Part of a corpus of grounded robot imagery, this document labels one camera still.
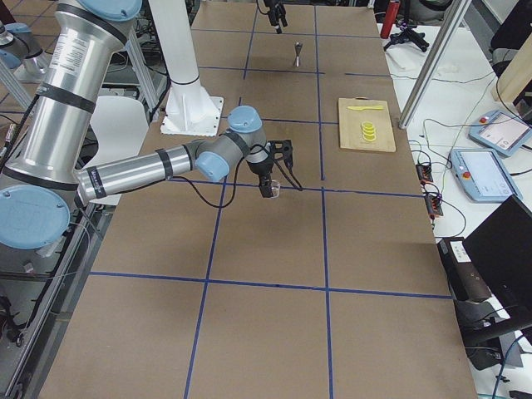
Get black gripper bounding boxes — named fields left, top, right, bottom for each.
left=247, top=156, right=293, bottom=198
left=264, top=0, right=288, bottom=34

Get clear glass shaker cup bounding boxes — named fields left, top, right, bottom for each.
left=269, top=180, right=281, bottom=198

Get steel measuring jigger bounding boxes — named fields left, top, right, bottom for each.
left=293, top=42, right=303, bottom=67

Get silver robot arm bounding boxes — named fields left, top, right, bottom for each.
left=1, top=1, right=277, bottom=249

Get wooden cutting board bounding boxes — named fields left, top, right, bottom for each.
left=337, top=98, right=396, bottom=153

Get yellow plastic knife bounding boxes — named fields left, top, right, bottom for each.
left=347, top=105, right=384, bottom=111

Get red thermos bottle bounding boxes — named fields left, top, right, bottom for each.
left=380, top=0, right=401, bottom=39

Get black tripod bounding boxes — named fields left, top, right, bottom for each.
left=383, top=26, right=430, bottom=52

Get white plastic chair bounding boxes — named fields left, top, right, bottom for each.
left=76, top=96, right=149, bottom=206

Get near blue teach pendant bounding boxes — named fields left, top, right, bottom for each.
left=450, top=149, right=523, bottom=203

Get blue teach pendant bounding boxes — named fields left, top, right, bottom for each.
left=468, top=111, right=531, bottom=157
left=450, top=149, right=523, bottom=203

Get black computer box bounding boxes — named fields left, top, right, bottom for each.
left=437, top=237, right=491, bottom=303

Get far blue teach pendant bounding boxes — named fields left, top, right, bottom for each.
left=468, top=111, right=531, bottom=157

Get black monitor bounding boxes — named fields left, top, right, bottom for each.
left=463, top=195, right=531, bottom=309

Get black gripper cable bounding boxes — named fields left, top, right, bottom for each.
left=178, top=143, right=304, bottom=208

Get white camera mast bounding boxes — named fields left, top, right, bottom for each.
left=149, top=0, right=224, bottom=136

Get aluminium frame post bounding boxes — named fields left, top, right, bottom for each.
left=398, top=0, right=471, bottom=129

